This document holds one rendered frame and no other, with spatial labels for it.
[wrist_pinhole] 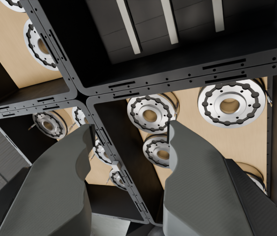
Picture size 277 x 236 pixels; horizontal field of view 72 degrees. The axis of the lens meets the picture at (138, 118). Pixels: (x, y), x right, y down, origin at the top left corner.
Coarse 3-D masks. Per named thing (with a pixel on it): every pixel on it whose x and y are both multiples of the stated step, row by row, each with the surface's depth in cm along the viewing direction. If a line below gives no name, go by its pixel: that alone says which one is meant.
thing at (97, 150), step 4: (96, 140) 48; (96, 144) 49; (100, 144) 49; (96, 148) 51; (100, 148) 50; (96, 152) 52; (100, 152) 51; (96, 156) 52; (100, 156) 52; (100, 160) 53; (104, 160) 53; (108, 164) 53
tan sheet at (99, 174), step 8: (72, 120) 52; (72, 128) 54; (96, 160) 59; (96, 168) 62; (104, 168) 60; (88, 176) 67; (96, 176) 65; (104, 176) 63; (104, 184) 67; (112, 184) 65
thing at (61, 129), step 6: (36, 114) 50; (42, 114) 49; (48, 114) 49; (54, 114) 48; (36, 120) 52; (54, 120) 49; (60, 120) 48; (60, 126) 50; (48, 132) 53; (54, 132) 52; (60, 132) 52; (54, 138) 54; (60, 138) 53
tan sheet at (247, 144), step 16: (176, 96) 37; (192, 96) 36; (192, 112) 38; (192, 128) 40; (208, 128) 39; (224, 128) 38; (240, 128) 37; (256, 128) 36; (224, 144) 40; (240, 144) 39; (256, 144) 38; (240, 160) 41; (256, 160) 40; (160, 176) 54
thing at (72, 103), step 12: (84, 96) 33; (24, 108) 38; (36, 108) 37; (48, 108) 37; (60, 108) 35; (84, 108) 33; (96, 132) 36; (12, 144) 49; (24, 156) 51; (108, 156) 39; (132, 192) 44; (108, 216) 57; (120, 216) 55; (144, 216) 49
